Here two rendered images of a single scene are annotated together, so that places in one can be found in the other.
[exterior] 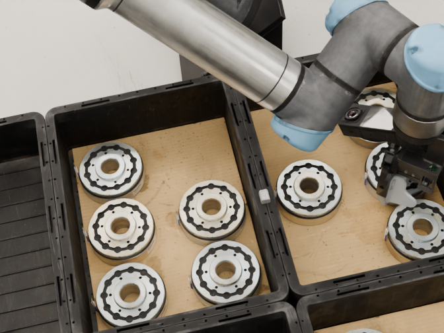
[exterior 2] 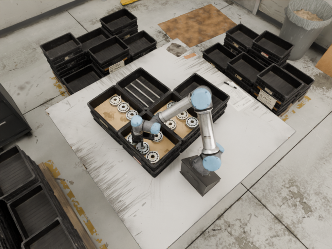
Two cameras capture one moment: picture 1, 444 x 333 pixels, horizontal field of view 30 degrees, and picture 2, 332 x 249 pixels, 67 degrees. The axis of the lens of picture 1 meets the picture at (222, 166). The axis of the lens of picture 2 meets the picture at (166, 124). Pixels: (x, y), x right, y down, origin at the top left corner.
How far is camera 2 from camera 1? 1.72 m
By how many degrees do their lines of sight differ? 60
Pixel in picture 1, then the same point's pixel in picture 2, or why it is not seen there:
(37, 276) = not seen: hidden behind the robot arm
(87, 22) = (234, 166)
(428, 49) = (137, 117)
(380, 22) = (148, 122)
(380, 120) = (145, 134)
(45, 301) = not seen: hidden behind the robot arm
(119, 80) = not seen: hidden behind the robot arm
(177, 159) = (183, 132)
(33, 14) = (247, 161)
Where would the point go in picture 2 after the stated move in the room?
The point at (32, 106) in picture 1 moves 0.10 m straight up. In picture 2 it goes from (226, 142) to (228, 136)
